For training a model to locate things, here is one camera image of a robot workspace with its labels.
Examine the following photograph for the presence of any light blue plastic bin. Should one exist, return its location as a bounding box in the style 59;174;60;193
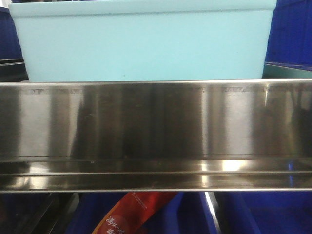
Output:
9;0;276;82

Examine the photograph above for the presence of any red snack package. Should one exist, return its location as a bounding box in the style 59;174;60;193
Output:
92;192;177;234

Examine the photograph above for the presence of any stainless steel shelf rail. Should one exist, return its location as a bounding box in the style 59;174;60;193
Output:
0;79;312;193

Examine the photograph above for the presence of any dark blue lower right bin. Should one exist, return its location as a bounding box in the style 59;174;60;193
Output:
215;192;312;234

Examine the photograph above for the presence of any dark blue bin left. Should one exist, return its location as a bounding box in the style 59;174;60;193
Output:
0;6;24;61

